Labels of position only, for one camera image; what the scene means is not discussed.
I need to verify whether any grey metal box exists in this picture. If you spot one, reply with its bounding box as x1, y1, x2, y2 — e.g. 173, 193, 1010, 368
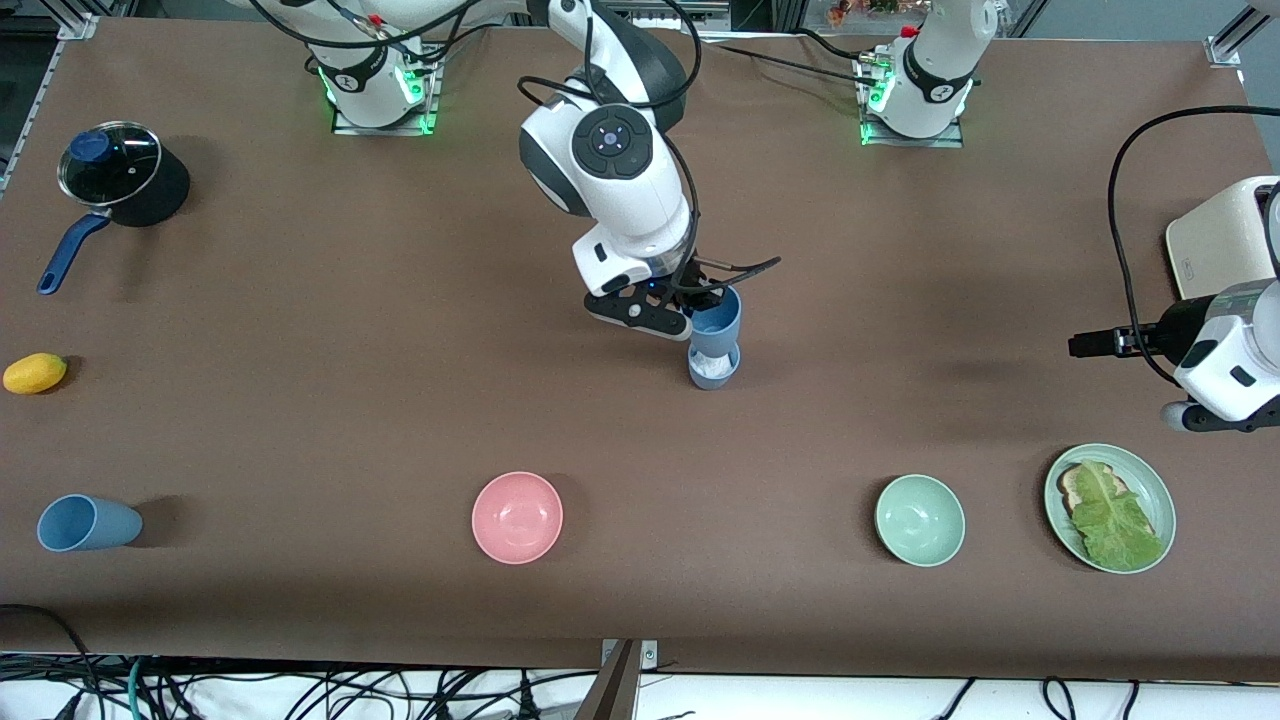
600, 0, 732, 31

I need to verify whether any glass lid with blue knob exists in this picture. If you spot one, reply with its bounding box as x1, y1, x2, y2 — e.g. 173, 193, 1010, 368
57, 121, 163, 208

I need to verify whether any cream white toaster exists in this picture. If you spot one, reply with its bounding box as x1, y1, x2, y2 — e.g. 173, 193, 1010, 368
1165, 176, 1280, 301

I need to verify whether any black pot with blue handle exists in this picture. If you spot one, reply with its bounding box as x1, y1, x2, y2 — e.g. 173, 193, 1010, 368
37, 121, 192, 297

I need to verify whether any black base cable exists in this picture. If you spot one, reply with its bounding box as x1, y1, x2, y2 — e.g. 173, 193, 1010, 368
405, 24, 491, 63
690, 28, 883, 87

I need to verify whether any dark metal bar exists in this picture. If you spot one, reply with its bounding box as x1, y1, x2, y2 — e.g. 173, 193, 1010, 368
574, 640, 641, 720

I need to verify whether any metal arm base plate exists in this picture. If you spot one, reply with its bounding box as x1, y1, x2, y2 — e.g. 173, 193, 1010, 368
858, 55, 967, 149
330, 45, 441, 137

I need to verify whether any brown table cover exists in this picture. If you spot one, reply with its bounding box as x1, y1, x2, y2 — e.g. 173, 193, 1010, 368
0, 14, 1280, 683

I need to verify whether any green lettuce leaf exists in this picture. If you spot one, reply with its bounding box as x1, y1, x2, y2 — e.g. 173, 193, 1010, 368
1070, 462, 1166, 571

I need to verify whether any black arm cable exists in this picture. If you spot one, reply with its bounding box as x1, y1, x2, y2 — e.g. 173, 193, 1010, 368
1107, 104, 1280, 388
517, 0, 783, 301

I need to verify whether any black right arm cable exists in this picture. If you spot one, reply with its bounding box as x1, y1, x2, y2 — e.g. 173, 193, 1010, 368
517, 0, 783, 301

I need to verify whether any pink bowl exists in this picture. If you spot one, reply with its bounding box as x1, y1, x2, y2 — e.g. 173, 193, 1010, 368
471, 471, 564, 566

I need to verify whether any green bowl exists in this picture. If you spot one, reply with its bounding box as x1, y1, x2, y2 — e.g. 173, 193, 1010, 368
874, 473, 967, 569

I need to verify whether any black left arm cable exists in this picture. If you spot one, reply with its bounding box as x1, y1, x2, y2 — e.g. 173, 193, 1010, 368
1107, 104, 1280, 388

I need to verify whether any colourful background object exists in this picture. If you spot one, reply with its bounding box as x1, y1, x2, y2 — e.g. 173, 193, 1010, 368
825, 0, 906, 27

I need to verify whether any yellow lemon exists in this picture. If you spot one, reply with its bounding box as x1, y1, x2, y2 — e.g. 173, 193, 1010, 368
3, 352, 69, 395

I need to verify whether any green plate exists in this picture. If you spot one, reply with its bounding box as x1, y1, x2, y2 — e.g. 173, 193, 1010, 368
1043, 443, 1177, 575

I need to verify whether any toast bread slice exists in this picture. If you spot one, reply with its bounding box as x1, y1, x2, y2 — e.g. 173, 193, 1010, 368
1057, 462, 1156, 541

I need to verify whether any blue cup with white paper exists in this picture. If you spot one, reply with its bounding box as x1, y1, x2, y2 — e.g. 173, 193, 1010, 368
687, 344, 742, 392

